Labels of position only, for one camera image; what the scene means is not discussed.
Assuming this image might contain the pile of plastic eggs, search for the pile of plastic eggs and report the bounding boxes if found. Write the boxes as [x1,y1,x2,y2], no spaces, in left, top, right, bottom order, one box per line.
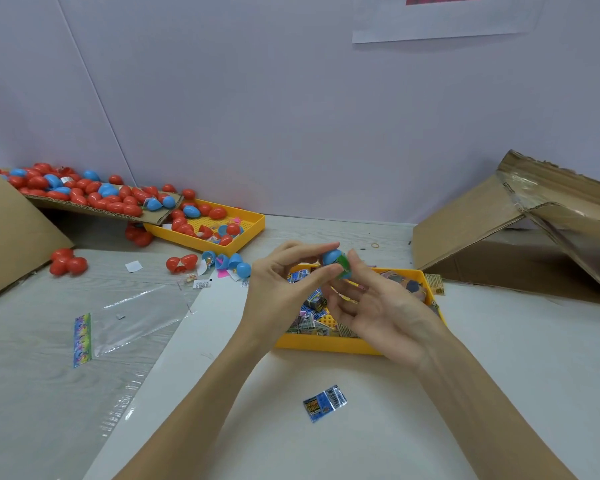
[0,161,266,282]

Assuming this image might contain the blue packet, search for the blue packet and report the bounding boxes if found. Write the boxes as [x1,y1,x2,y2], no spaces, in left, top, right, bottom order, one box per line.
[302,385,349,423]

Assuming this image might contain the person's left forearm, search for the person's left forearm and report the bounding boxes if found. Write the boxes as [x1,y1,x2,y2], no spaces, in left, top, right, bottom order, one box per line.
[115,335,271,480]

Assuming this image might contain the tall brown cardboard box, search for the tall brown cardboard box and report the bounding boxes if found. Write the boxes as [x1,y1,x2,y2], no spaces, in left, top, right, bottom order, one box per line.
[0,155,74,306]

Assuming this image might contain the yellow plastic tray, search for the yellow plastic tray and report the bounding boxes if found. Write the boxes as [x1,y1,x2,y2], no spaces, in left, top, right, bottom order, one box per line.
[273,265,448,356]

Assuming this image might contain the yellow tray under eggs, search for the yellow tray under eggs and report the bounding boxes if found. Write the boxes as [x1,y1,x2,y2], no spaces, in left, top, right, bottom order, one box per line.
[145,199,267,256]

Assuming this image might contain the person's left hand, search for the person's left hand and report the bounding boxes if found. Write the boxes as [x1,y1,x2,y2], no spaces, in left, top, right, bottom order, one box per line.
[235,241,346,358]

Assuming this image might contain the clear bag with coloured label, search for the clear bag with coloured label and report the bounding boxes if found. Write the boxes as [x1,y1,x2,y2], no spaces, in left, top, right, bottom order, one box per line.
[73,285,193,368]

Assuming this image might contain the person's right hand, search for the person's right hand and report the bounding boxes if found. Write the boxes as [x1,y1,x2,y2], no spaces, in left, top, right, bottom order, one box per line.
[325,263,451,372]

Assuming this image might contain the single blue plastic egg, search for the single blue plastic egg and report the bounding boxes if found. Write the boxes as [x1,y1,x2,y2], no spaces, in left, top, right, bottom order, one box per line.
[322,249,351,278]

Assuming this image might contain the torn flattened cardboard box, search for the torn flattened cardboard box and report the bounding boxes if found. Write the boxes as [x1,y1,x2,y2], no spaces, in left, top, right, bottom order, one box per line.
[411,149,600,304]

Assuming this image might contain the white paper sign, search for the white paper sign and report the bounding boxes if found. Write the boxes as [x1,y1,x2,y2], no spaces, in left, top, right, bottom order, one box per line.
[352,0,546,45]

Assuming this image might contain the brown cardboard sheet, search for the brown cardboard sheet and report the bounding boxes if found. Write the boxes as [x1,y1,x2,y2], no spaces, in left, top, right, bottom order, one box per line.
[30,193,181,227]

